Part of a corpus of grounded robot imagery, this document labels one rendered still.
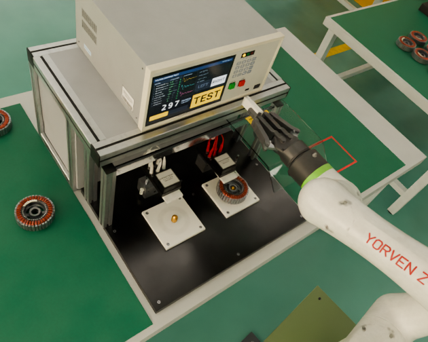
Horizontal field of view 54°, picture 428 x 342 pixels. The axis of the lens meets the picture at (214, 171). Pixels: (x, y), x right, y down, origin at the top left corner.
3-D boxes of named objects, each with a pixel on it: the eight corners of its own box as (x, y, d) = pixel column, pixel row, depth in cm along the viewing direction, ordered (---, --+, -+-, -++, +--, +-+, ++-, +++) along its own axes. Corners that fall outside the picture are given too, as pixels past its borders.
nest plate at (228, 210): (258, 201, 149) (259, 199, 148) (226, 218, 141) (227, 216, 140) (234, 171, 155) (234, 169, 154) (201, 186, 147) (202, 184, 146)
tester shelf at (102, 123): (285, 97, 140) (291, 87, 136) (98, 167, 105) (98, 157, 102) (210, 21, 157) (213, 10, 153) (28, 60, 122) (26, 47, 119)
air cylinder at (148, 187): (164, 190, 142) (166, 181, 138) (144, 199, 138) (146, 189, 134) (155, 179, 144) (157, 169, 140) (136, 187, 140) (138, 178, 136)
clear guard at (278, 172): (327, 165, 134) (335, 153, 130) (274, 193, 122) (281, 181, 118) (263, 98, 147) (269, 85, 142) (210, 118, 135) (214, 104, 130)
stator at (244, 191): (252, 197, 148) (255, 191, 145) (228, 210, 142) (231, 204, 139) (234, 174, 152) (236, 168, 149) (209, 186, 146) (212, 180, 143)
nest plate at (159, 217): (204, 230, 137) (205, 228, 136) (166, 250, 129) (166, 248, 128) (179, 195, 142) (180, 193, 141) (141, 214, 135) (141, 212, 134)
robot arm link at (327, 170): (343, 231, 107) (376, 202, 103) (329, 235, 96) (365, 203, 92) (306, 191, 112) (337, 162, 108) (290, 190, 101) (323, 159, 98)
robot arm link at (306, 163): (336, 156, 104) (312, 169, 99) (316, 183, 113) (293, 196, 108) (320, 140, 106) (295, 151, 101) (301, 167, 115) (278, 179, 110)
